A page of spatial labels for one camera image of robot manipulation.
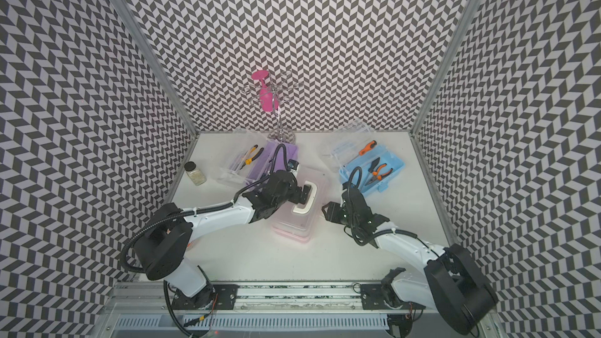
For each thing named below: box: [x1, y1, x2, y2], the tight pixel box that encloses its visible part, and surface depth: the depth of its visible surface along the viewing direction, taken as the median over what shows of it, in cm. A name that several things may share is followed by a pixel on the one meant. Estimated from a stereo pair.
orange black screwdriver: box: [352, 140, 378, 161], surface depth 101 cm
